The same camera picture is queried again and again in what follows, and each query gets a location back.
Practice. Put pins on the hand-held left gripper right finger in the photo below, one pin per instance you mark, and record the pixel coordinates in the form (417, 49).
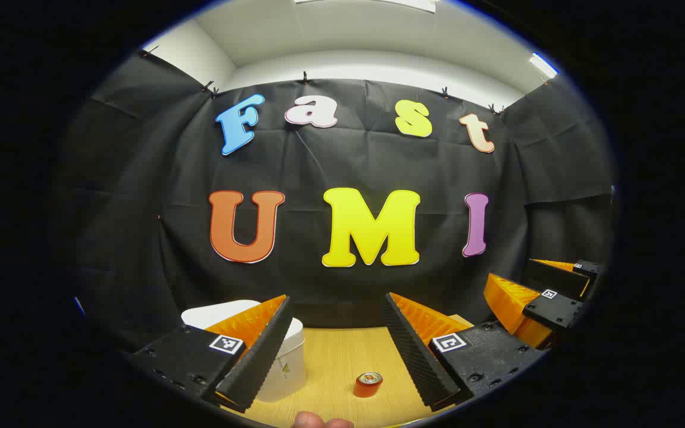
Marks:
(414, 351)

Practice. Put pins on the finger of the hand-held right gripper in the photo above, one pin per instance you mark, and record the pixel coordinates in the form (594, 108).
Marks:
(550, 310)
(556, 278)

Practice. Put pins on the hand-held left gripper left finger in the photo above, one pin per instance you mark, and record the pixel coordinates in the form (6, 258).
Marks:
(262, 351)

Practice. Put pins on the white desktop garbage bin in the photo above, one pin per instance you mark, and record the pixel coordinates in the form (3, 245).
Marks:
(288, 371)

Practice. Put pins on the red pop can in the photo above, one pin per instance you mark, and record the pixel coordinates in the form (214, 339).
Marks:
(367, 386)

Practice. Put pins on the wooden desktop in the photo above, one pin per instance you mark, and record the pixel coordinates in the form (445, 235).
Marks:
(333, 356)

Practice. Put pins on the black backdrop cloth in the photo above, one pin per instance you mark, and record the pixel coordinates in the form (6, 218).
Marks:
(319, 166)

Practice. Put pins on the small ceiling light panel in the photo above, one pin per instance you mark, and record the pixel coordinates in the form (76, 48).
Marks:
(543, 64)

